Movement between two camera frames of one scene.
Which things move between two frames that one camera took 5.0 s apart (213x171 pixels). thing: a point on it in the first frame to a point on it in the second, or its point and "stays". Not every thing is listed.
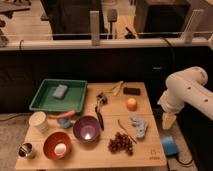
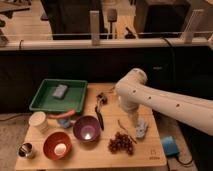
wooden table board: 117,131 stays
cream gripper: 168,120 to 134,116
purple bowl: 86,129 stays
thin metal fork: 126,131 stays
